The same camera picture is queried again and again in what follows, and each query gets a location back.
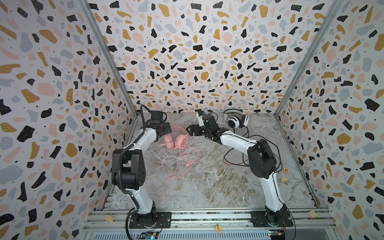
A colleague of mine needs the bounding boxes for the wooden block on rail left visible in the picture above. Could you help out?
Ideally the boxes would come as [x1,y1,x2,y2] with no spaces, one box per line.
[105,215,115,223]

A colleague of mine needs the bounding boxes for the wooden triangle block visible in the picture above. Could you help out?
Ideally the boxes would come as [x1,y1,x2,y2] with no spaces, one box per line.
[281,177,289,183]

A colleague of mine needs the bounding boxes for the black headphone cable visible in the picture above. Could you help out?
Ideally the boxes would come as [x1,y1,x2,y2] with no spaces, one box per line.
[222,127,283,168]

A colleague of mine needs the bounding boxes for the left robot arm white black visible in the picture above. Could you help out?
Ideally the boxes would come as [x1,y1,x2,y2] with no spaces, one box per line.
[112,111,172,228]

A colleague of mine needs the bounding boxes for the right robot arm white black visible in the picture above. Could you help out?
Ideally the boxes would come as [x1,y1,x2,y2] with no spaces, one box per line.
[187,112,295,228]

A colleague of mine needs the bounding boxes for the wooden block on rail right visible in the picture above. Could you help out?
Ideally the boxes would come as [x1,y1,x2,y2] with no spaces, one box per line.
[308,211,318,219]

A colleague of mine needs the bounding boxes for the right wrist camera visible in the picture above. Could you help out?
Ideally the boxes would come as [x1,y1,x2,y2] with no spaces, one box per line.
[196,111,206,127]

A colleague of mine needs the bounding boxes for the wooden block on rail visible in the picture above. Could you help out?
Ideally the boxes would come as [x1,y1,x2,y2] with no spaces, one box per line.
[308,211,318,219]
[105,215,115,223]

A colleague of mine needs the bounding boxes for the white black headphones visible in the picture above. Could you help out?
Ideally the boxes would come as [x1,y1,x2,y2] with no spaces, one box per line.
[224,109,249,129]

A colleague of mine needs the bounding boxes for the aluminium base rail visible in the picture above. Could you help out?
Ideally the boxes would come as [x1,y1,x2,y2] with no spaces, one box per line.
[81,208,342,240]

